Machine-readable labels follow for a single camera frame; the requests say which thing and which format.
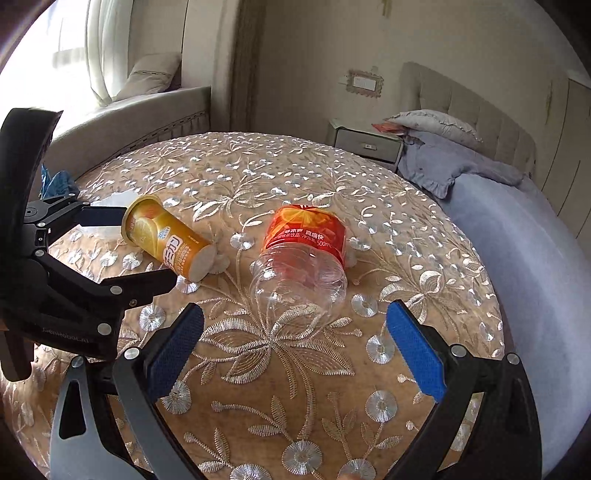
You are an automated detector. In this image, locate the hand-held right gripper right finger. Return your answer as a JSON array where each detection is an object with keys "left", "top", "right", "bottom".
[{"left": 387, "top": 300, "right": 542, "bottom": 480}]

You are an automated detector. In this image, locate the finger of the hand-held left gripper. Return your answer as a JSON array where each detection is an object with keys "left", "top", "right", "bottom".
[
  {"left": 34, "top": 196, "right": 130, "bottom": 241},
  {"left": 44, "top": 251, "right": 178, "bottom": 319}
]

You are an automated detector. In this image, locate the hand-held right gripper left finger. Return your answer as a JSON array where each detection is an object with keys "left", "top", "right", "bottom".
[{"left": 50, "top": 302, "right": 205, "bottom": 480}]

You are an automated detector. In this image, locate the clear orange-label plastic bottle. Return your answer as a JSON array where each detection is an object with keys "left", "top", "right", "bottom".
[{"left": 249, "top": 203, "right": 358, "bottom": 326}]

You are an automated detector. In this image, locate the large white crumpled tissue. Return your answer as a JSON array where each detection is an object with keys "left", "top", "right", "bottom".
[{"left": 90, "top": 194, "right": 134, "bottom": 232}]

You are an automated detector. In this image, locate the blue crumpled snack wrapper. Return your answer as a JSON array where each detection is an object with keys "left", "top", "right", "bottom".
[{"left": 41, "top": 165, "right": 79, "bottom": 199}]

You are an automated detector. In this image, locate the beige window seat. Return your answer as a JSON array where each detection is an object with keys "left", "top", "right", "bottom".
[{"left": 46, "top": 85, "right": 213, "bottom": 160}]

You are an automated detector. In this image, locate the white curtain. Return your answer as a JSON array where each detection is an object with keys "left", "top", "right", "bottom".
[{"left": 85, "top": 0, "right": 134, "bottom": 104}]

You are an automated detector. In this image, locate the bed with pale blue sheet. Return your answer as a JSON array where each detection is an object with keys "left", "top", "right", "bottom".
[{"left": 397, "top": 62, "right": 591, "bottom": 480}]

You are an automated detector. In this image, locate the beige cushion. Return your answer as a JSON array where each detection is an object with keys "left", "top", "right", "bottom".
[{"left": 115, "top": 52, "right": 182, "bottom": 100}]

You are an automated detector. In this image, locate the beige embroidered tablecloth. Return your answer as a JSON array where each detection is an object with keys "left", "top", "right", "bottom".
[{"left": 0, "top": 131, "right": 506, "bottom": 480}]

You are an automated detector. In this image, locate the grey-blue ruffled blanket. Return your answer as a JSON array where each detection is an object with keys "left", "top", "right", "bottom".
[{"left": 397, "top": 131, "right": 532, "bottom": 199}]

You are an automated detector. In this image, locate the grey nightstand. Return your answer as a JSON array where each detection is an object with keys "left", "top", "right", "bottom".
[{"left": 329, "top": 117, "right": 404, "bottom": 164}]

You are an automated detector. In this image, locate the grey ruffled pillow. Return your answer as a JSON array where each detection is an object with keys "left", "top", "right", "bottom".
[{"left": 385, "top": 110, "right": 483, "bottom": 144}]

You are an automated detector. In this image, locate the beige wardrobe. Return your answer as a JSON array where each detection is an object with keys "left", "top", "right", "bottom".
[{"left": 540, "top": 69, "right": 591, "bottom": 241}]

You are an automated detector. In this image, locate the beige tufted headboard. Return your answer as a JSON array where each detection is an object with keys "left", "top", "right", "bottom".
[{"left": 399, "top": 62, "right": 539, "bottom": 176}]

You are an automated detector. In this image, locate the framed wall switch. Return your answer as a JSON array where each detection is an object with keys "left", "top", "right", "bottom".
[{"left": 346, "top": 69, "right": 384, "bottom": 97}]

